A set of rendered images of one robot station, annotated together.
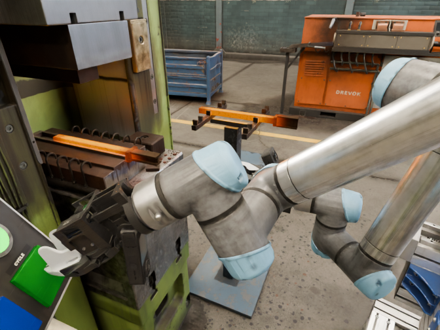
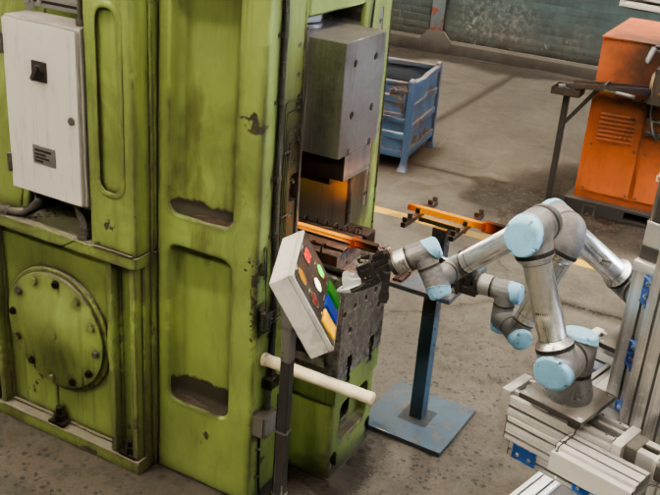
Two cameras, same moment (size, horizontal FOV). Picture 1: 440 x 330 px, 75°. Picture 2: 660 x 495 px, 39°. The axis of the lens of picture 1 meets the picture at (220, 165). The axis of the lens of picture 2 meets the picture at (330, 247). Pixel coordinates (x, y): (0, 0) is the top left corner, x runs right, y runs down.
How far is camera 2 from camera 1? 2.56 m
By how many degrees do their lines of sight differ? 7
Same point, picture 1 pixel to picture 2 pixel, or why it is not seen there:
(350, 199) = (513, 287)
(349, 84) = not seen: outside the picture
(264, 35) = (548, 14)
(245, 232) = (439, 276)
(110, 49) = (358, 165)
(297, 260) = not seen: hidden behind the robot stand
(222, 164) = (432, 246)
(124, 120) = (335, 210)
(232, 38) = (471, 13)
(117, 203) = (384, 258)
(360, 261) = (512, 324)
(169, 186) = (410, 252)
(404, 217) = not seen: hidden behind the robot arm
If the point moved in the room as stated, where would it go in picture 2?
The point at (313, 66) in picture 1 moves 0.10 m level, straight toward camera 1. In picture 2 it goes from (615, 125) to (613, 129)
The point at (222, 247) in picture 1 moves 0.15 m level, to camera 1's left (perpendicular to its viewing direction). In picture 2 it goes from (428, 282) to (381, 276)
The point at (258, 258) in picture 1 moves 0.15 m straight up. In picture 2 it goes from (443, 289) to (449, 246)
